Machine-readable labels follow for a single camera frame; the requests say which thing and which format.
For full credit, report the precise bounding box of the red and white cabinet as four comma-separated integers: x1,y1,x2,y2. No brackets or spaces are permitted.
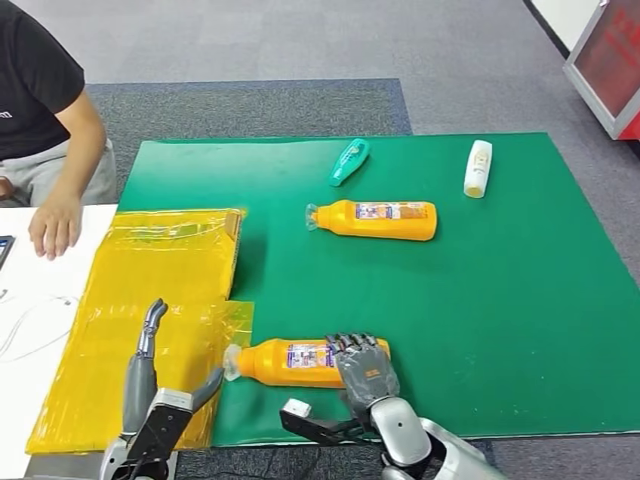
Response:
563,0,640,142

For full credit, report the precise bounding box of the dark grey floor rug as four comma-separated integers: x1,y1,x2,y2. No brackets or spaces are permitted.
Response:
85,78,414,200

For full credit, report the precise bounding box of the orange bottle with clear cap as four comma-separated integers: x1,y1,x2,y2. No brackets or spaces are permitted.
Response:
222,337,391,390
305,199,438,242

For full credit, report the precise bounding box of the white plastic bottle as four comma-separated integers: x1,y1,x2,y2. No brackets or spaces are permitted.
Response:
463,139,493,199

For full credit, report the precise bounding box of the person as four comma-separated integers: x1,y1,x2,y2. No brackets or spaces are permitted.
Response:
0,0,118,262

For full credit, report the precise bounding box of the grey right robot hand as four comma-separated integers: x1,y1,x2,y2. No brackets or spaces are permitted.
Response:
325,332,401,425

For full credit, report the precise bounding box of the green table mat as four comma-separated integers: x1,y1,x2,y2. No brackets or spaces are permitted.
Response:
118,132,640,448

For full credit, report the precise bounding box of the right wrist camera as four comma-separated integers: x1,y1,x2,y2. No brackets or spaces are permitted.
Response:
278,398,374,446

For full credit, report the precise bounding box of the person's left hand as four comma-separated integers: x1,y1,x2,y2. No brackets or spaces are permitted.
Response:
28,193,84,262

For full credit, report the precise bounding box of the thin white cable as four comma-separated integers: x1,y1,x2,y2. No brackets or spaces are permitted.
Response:
0,289,80,364

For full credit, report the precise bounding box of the yellow plastic-wrapped box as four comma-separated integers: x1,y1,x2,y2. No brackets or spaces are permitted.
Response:
26,208,255,456

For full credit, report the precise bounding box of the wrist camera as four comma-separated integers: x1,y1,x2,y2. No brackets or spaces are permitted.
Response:
278,398,374,446
125,389,193,465

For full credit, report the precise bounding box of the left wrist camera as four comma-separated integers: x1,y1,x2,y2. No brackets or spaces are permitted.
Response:
125,389,193,465

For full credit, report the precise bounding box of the teal plastic bottle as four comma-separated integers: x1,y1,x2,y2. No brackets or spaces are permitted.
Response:
328,138,371,188

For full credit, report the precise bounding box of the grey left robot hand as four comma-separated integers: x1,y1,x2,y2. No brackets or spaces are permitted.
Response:
122,298,226,439

